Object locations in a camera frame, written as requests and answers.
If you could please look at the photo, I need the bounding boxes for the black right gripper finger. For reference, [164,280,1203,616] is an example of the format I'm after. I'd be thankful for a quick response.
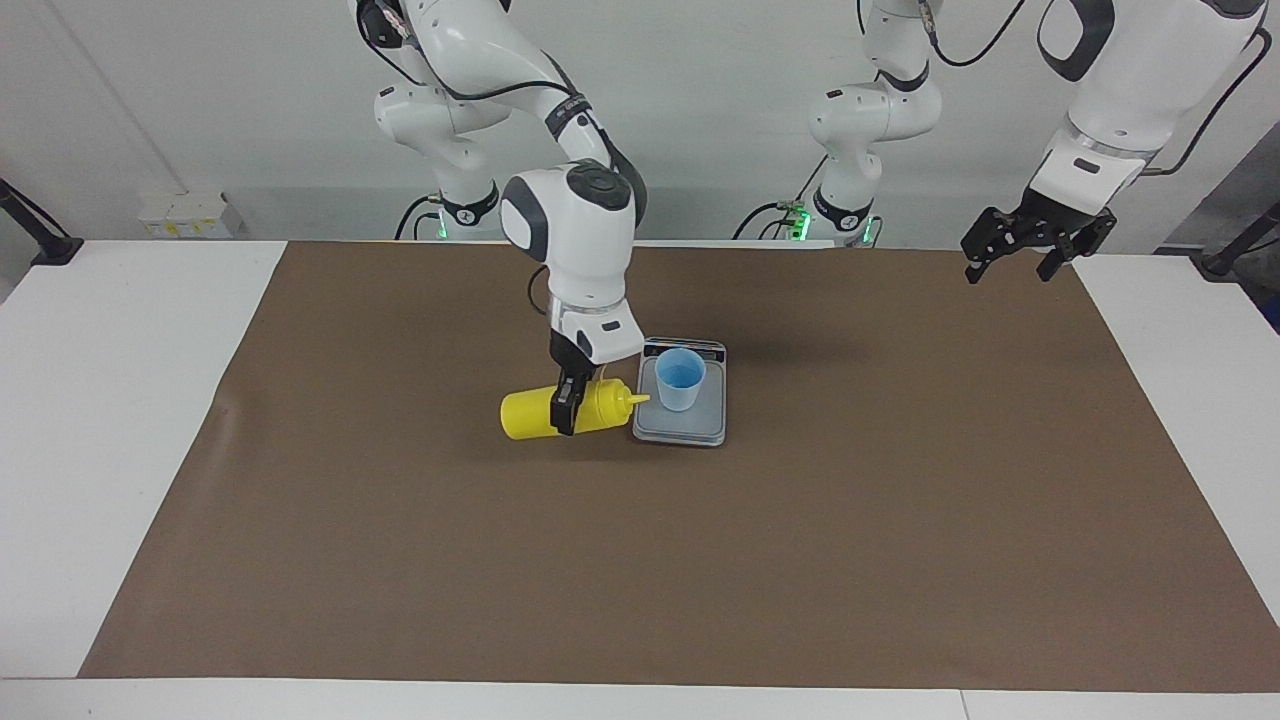
[551,377,592,438]

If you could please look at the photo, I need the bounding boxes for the yellow squeeze bottle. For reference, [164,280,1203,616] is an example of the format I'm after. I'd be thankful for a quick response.
[500,376,652,442]

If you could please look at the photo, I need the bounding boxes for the light blue plastic cup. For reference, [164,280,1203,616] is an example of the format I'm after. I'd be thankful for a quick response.
[655,347,708,413]

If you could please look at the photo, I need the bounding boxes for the silver digital kitchen scale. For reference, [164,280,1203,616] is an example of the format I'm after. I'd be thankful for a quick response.
[632,337,728,448]

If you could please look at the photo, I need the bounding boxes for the brown table mat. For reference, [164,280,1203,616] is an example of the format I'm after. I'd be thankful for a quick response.
[78,240,1280,694]

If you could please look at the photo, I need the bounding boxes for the black clamp stand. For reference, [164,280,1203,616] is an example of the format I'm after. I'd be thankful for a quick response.
[1194,200,1280,280]
[0,178,85,268]

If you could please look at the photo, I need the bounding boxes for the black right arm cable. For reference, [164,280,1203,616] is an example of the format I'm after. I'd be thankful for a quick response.
[355,0,601,317]

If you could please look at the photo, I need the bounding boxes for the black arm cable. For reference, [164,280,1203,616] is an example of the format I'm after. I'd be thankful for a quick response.
[918,0,1274,178]
[355,0,601,317]

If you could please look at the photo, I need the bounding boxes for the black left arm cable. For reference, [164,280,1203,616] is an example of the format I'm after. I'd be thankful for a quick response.
[918,0,1274,178]

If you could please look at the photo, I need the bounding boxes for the black right base cable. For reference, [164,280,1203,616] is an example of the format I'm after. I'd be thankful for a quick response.
[394,194,442,242]

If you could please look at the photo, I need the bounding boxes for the black base cable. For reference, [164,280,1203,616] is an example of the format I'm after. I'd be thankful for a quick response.
[394,194,442,242]
[732,150,831,242]

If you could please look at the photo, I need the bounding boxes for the black left base cable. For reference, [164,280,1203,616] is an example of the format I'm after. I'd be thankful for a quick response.
[732,150,831,242]

